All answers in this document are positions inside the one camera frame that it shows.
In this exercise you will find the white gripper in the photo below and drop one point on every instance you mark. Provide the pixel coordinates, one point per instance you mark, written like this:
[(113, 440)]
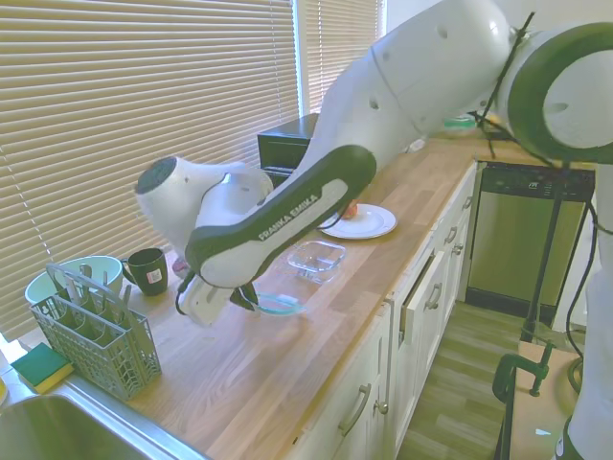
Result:
[(203, 302)]

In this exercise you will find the clear plastic lid teal seal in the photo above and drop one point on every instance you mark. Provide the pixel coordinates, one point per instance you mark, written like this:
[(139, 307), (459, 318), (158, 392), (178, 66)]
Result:
[(282, 306)]

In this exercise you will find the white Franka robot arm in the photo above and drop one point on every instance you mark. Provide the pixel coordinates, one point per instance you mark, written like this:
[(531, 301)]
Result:
[(287, 211)]

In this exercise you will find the clear glass food container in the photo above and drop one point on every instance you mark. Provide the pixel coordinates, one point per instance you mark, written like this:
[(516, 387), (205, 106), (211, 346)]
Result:
[(318, 261)]

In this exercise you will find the red food piece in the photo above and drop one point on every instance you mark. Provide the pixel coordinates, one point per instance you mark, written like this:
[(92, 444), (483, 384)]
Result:
[(352, 211)]

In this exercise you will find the small pink object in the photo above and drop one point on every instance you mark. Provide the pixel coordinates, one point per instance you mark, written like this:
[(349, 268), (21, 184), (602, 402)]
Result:
[(180, 264)]

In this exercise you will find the black mug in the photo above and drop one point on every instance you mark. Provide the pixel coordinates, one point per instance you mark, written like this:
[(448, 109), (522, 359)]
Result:
[(148, 273)]

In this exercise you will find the white round plate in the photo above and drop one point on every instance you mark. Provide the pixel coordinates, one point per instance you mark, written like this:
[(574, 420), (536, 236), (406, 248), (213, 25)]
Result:
[(369, 223)]

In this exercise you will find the pale green bowl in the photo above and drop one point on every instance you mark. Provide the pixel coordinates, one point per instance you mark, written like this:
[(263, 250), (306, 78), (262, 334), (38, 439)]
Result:
[(103, 270)]

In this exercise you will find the grey plastic cutlery basket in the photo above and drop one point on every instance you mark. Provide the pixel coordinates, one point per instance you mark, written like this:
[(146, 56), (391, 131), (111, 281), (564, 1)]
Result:
[(110, 354)]

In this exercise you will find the white kitchen cabinet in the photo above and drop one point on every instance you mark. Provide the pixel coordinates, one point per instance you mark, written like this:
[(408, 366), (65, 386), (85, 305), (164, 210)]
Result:
[(421, 345)]

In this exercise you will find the green and yellow sponge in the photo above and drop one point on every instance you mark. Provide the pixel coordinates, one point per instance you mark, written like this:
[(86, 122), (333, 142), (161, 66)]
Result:
[(40, 364)]

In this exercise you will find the stainless steel sink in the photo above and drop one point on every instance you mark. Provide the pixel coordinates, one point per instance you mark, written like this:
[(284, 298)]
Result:
[(62, 431)]

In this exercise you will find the wide beige window blind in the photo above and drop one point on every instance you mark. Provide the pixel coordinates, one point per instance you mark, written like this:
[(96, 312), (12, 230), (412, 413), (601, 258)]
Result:
[(143, 96)]

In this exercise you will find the stainless steel dishwasher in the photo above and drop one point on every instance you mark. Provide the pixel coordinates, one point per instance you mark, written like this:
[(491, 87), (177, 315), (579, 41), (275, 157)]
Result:
[(507, 244)]

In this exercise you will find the narrow beige window blind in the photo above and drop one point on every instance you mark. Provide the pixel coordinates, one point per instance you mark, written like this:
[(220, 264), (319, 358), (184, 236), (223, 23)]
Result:
[(340, 48)]

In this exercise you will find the green metal clamp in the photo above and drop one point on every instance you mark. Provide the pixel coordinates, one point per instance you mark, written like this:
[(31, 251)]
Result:
[(507, 369)]

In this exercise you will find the green lidded bowl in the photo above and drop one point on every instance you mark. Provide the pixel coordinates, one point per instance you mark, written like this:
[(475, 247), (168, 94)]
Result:
[(457, 125)]

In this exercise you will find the wooden robot mounting board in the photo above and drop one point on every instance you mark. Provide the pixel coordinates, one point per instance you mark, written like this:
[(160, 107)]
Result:
[(551, 383)]

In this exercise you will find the black camera stand pole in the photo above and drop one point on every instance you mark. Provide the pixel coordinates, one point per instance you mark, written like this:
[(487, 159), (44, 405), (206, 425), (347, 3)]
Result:
[(546, 254)]

